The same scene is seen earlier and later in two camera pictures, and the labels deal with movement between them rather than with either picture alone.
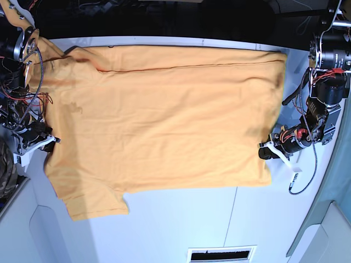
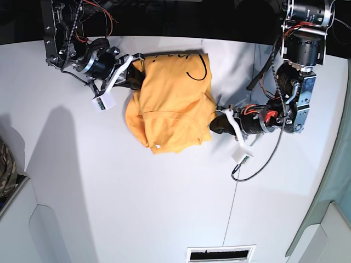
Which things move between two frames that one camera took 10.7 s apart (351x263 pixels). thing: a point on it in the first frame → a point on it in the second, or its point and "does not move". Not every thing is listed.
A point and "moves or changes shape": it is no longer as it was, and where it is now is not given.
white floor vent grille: x=230 y=254 does not move
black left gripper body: x=34 y=131 → x=101 y=63
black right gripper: x=292 y=139 → x=254 y=119
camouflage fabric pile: x=9 y=177 does not move
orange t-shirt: x=134 y=119 moves or changes shape
